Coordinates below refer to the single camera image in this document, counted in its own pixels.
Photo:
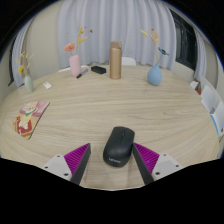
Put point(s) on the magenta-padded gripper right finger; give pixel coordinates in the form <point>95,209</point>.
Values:
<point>148,160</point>

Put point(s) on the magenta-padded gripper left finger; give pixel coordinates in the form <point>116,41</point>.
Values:
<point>77,160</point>

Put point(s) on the black computer mouse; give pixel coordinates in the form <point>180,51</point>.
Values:
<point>118,146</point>

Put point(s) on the cartoon print mouse pad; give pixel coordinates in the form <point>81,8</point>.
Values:
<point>30,118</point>

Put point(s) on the white remote control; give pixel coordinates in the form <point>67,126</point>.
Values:
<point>47,85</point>

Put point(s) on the blue vase with dried flowers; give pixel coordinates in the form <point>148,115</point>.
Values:
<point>154,76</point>

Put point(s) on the dark marker pen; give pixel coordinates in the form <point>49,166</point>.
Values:
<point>82,73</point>

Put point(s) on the green vase with yellow flowers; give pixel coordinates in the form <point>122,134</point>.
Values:
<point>29,84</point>

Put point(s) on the small black box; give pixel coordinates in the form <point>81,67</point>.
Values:
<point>98,69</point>

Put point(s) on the pink vase with dried flowers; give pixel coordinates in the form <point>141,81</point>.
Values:
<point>75,66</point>

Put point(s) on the gold insulated bottle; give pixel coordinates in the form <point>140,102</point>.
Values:
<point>115,61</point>

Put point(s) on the dark framed window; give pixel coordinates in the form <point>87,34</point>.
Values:
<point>185,43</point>
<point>11,71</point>

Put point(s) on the narrow white curtain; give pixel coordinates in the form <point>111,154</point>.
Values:
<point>20,43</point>
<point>200,56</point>

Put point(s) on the wide white sheer curtain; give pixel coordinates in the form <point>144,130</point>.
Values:
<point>116,23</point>

